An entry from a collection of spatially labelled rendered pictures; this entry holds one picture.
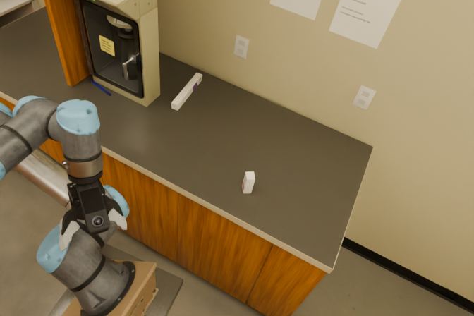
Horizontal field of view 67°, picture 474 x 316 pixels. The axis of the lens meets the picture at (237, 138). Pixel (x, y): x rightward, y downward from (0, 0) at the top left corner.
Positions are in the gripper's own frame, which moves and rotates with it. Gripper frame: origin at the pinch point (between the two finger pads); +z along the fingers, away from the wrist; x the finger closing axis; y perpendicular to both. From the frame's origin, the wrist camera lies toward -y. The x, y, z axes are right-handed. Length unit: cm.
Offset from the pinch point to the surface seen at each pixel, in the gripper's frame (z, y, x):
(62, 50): -16, 103, -14
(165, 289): 35.1, 4.5, -20.0
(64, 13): -32, 101, -16
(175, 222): 56, 51, -46
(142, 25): -33, 71, -39
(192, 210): 39, 39, -48
